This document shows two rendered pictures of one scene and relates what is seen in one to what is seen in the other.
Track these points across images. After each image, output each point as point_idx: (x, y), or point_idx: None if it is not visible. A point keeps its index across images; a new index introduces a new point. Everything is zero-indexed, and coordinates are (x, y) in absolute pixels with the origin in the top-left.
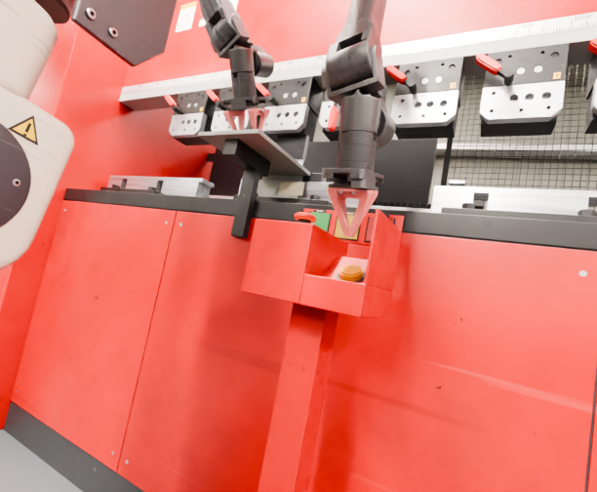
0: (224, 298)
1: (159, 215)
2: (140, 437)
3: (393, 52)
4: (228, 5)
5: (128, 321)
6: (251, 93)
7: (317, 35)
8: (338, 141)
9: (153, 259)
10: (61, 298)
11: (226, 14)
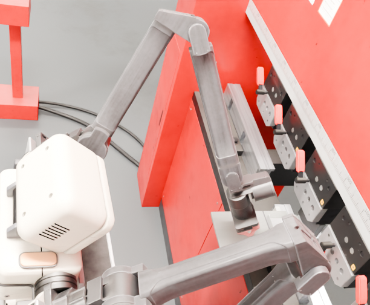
0: (220, 290)
1: (216, 192)
2: (186, 295)
3: None
4: (228, 163)
5: (194, 233)
6: (241, 218)
7: (360, 152)
8: None
9: (208, 216)
10: (181, 172)
11: (222, 174)
